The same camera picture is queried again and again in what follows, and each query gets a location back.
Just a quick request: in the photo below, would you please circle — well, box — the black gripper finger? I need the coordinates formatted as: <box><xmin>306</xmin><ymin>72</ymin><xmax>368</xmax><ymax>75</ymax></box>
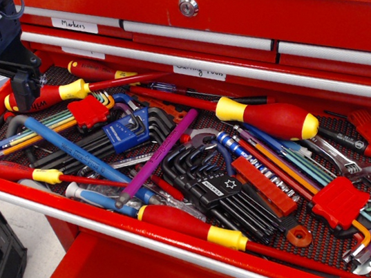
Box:
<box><xmin>11</xmin><ymin>72</ymin><xmax>40</xmax><ymax>113</ymax></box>

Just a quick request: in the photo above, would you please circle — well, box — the red bit holder with bits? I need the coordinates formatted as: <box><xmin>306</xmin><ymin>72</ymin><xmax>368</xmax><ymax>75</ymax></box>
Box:
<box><xmin>231</xmin><ymin>156</ymin><xmax>298</xmax><ymax>216</ymax></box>

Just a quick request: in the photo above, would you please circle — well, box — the blue holder black hex set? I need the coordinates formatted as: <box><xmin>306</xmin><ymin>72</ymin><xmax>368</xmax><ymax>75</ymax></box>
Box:
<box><xmin>31</xmin><ymin>107</ymin><xmax>176</xmax><ymax>174</ymax></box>

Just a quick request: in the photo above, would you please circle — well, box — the blue metal bit driver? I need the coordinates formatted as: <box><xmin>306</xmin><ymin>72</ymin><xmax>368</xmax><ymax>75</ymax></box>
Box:
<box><xmin>216</xmin><ymin>131</ymin><xmax>253</xmax><ymax>159</ymax></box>

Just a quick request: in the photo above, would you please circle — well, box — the red yellow screwdriver top left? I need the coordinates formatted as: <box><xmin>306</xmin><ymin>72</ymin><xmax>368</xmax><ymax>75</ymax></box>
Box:
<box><xmin>4</xmin><ymin>71</ymin><xmax>169</xmax><ymax>113</ymax></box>

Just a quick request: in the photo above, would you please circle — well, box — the colourful hex key set left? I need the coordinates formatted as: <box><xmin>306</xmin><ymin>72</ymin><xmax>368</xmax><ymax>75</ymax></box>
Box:
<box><xmin>0</xmin><ymin>93</ymin><xmax>115</xmax><ymax>158</ymax></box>

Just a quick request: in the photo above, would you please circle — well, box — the colourful hex key set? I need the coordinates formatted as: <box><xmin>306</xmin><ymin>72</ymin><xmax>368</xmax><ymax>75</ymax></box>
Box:
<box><xmin>0</xmin><ymin>93</ymin><xmax>115</xmax><ymax>158</ymax></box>
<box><xmin>234</xmin><ymin>124</ymin><xmax>371</xmax><ymax>275</ymax></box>

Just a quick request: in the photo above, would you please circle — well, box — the red yellow screwdriver back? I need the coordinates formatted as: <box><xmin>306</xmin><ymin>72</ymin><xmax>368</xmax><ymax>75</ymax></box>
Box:
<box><xmin>67</xmin><ymin>59</ymin><xmax>137</xmax><ymax>82</ymax></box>

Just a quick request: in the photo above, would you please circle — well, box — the white Markers label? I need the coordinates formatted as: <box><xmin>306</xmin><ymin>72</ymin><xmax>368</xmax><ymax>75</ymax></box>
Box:
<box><xmin>51</xmin><ymin>17</ymin><xmax>98</xmax><ymax>35</ymax></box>

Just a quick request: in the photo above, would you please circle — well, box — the thin red yellow screwdriver left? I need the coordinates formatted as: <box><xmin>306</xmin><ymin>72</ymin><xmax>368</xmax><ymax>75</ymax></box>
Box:
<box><xmin>0</xmin><ymin>160</ymin><xmax>127</xmax><ymax>187</ymax></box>

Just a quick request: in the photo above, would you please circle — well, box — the chrome combination wrench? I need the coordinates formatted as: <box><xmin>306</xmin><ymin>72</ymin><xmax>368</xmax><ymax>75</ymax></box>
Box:
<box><xmin>74</xmin><ymin>125</ymin><xmax>222</xmax><ymax>178</ymax></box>

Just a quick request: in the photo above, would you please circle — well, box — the blue white screwdriver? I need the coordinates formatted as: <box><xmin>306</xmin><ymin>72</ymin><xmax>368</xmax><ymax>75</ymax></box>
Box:
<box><xmin>65</xmin><ymin>182</ymin><xmax>137</xmax><ymax>217</ymax></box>

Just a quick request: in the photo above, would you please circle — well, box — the small red precision screwdriver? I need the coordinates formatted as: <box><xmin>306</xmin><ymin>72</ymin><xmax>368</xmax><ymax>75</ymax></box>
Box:
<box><xmin>145</xmin><ymin>172</ymin><xmax>184</xmax><ymax>201</ymax></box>

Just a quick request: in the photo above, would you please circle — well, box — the purple hex key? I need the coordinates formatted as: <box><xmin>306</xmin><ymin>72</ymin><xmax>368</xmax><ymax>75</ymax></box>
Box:
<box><xmin>115</xmin><ymin>109</ymin><xmax>198</xmax><ymax>209</ymax></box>

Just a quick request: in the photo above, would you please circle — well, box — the large blue hex key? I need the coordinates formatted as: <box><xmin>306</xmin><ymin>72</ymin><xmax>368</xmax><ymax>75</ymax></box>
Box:
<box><xmin>3</xmin><ymin>95</ymin><xmax>161</xmax><ymax>224</ymax></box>

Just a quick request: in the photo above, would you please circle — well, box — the white cutting tools label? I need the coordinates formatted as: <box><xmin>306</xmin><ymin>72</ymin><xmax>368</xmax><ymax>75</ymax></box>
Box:
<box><xmin>173</xmin><ymin>65</ymin><xmax>227</xmax><ymax>81</ymax></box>

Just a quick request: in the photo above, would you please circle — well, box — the red metal tool chest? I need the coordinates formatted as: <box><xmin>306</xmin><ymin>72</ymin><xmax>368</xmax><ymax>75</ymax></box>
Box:
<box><xmin>0</xmin><ymin>0</ymin><xmax>371</xmax><ymax>278</ymax></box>

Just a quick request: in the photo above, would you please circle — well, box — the silver lock cylinder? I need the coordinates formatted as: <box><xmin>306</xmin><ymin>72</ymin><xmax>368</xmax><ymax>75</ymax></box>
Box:
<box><xmin>178</xmin><ymin>0</ymin><xmax>199</xmax><ymax>17</ymax></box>

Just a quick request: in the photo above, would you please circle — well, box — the black Tekton torx key set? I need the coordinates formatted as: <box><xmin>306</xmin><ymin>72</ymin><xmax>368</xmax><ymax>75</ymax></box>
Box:
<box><xmin>161</xmin><ymin>145</ymin><xmax>286</xmax><ymax>244</ymax></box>

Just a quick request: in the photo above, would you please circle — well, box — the red yellow screwdriver front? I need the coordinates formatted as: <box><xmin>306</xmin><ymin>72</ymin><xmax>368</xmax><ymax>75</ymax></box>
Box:
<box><xmin>137</xmin><ymin>205</ymin><xmax>365</xmax><ymax>278</ymax></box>

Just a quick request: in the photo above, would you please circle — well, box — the large red yellow screwdriver right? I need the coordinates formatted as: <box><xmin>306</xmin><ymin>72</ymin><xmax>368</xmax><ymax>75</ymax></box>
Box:
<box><xmin>130</xmin><ymin>86</ymin><xmax>319</xmax><ymax>140</ymax></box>

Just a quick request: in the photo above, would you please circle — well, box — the black red small screwdriver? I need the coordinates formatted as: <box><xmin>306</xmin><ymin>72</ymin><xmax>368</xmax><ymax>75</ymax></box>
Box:
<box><xmin>318</xmin><ymin>127</ymin><xmax>371</xmax><ymax>158</ymax></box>

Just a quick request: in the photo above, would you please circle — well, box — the colourful hex key set right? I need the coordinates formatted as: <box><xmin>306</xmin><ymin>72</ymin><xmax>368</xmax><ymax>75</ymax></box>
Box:
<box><xmin>234</xmin><ymin>124</ymin><xmax>371</xmax><ymax>275</ymax></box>

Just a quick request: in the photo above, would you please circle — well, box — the chrome adjustable wrench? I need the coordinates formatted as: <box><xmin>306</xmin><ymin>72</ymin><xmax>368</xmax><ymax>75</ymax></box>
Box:
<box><xmin>301</xmin><ymin>136</ymin><xmax>371</xmax><ymax>184</ymax></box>

